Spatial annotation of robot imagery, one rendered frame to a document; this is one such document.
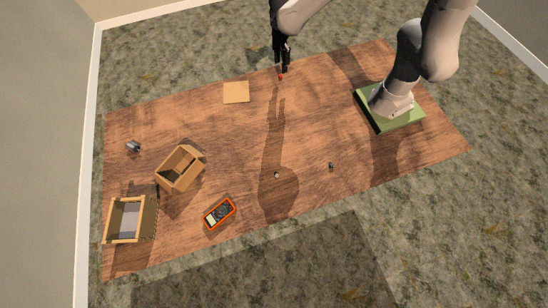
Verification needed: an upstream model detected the orange flat mat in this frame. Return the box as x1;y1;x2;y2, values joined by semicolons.
223;81;250;104

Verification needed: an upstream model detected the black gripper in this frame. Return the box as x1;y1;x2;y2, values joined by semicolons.
272;28;291;74

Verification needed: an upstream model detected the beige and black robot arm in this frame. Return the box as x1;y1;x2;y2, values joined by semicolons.
269;0;478;120

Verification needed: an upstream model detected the orange digital multimeter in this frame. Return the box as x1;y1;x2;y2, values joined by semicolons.
202;198;237;230

